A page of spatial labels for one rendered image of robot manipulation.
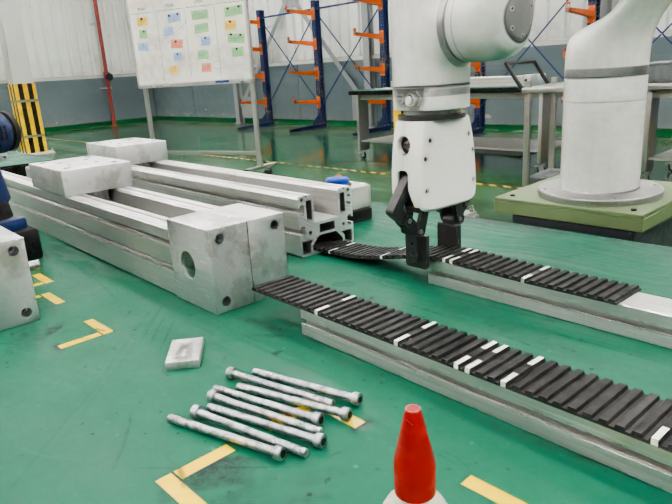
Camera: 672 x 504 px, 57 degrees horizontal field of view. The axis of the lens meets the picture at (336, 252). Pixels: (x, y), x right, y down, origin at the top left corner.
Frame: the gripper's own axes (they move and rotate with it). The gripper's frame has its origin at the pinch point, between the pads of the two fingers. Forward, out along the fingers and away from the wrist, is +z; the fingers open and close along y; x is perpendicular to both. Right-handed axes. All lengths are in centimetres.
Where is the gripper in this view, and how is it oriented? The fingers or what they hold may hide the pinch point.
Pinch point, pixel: (433, 246)
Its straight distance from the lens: 73.8
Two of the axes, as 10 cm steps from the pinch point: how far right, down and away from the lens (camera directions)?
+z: 0.6, 9.6, 2.9
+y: 7.4, -2.4, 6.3
